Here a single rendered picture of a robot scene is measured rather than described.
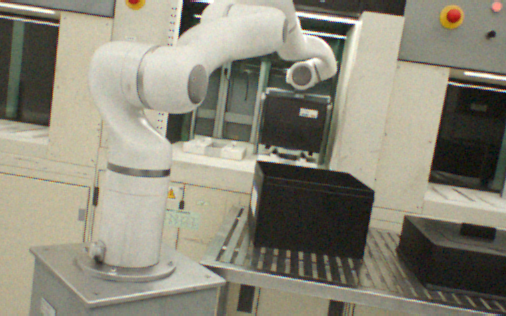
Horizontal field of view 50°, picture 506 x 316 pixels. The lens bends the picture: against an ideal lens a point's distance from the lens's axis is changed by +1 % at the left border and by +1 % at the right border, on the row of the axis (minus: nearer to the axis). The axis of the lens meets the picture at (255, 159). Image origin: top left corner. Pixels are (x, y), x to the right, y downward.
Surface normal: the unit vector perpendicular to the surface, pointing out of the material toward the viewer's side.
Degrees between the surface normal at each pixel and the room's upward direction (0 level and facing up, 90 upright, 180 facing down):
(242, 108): 90
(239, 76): 90
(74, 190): 90
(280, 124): 89
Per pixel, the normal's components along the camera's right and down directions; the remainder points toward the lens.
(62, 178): -0.07, 0.12
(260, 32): 0.40, 0.33
